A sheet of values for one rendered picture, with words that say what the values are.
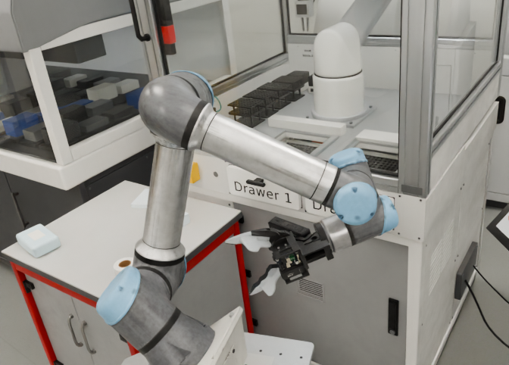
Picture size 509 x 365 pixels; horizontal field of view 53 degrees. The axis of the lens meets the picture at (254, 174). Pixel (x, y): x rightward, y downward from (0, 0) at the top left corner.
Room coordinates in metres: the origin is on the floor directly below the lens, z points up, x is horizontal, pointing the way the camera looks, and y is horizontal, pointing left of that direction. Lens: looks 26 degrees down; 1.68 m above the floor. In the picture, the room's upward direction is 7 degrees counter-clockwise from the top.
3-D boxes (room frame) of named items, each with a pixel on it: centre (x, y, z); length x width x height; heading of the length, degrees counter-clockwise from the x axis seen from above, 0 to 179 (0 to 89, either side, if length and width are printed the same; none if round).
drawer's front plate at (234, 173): (1.54, -0.02, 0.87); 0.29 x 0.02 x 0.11; 53
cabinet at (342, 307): (1.89, -0.36, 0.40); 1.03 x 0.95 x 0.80; 53
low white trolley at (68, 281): (1.55, 0.48, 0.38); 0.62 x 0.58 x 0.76; 53
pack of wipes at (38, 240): (1.51, 0.77, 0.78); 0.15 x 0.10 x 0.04; 42
